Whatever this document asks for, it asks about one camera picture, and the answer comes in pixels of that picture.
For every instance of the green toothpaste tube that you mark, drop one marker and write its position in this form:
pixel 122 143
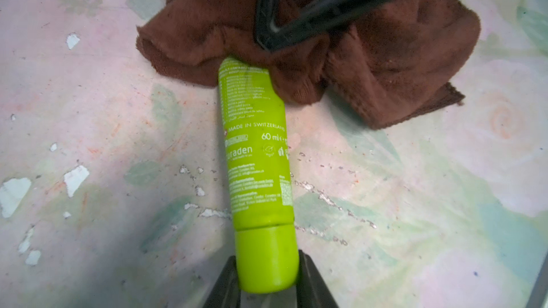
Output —
pixel 259 178

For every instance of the brown wiping cloth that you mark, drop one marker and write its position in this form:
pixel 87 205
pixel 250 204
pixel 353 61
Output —
pixel 390 65

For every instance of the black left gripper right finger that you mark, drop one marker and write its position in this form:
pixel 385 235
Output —
pixel 311 289

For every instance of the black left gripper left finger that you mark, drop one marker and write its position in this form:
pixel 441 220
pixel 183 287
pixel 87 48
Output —
pixel 226 292

